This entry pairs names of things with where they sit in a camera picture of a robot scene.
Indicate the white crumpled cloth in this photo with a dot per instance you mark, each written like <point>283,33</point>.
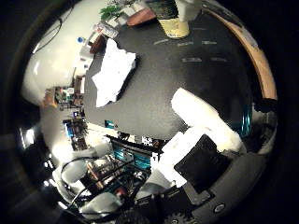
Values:
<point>113,73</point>

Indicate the green potted plant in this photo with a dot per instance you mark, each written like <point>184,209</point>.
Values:
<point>109,11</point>

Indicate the round brown wooden stool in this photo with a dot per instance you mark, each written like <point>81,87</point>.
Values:
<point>140,17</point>

